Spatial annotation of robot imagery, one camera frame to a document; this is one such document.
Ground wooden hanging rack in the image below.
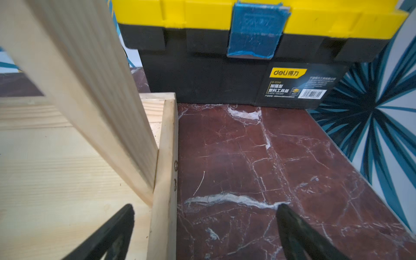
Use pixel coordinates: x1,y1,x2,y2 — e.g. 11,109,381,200
1,1,178,260

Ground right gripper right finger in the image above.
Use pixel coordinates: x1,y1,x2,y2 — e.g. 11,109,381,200
276,204,349,260

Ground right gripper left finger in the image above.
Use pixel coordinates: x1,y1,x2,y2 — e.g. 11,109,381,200
64,204,134,260

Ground yellow black toolbox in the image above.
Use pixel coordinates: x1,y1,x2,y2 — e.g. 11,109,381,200
112,1,409,109

